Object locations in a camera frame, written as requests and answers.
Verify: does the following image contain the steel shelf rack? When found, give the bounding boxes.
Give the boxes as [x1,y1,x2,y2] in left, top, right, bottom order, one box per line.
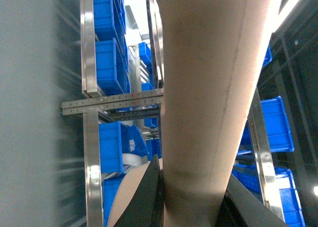
[59,0,285,227]

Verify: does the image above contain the blue storage bin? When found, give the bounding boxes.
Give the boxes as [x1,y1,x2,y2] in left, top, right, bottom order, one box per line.
[232,164,306,227]
[261,96,295,152]
[95,38,130,96]

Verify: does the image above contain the tilted blue bin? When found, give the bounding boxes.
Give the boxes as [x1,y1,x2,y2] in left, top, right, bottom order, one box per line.
[99,121,149,173]

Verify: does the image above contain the blue bin behind left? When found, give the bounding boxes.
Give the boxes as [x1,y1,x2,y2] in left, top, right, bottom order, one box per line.
[93,0,126,43]

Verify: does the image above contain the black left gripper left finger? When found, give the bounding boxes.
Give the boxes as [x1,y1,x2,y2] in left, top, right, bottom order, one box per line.
[109,155,164,227]

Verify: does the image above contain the beige plastic dustpan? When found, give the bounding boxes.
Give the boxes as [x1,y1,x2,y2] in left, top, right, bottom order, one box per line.
[103,0,286,227]

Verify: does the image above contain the blue storage bin left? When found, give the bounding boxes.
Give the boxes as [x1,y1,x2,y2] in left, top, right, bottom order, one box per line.
[95,38,130,96]

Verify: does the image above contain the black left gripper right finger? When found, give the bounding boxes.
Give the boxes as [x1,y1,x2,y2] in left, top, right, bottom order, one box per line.
[216,175,287,227]

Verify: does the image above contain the blue storage bin far right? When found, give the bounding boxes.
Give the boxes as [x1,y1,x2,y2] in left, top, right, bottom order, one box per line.
[232,164,306,227]

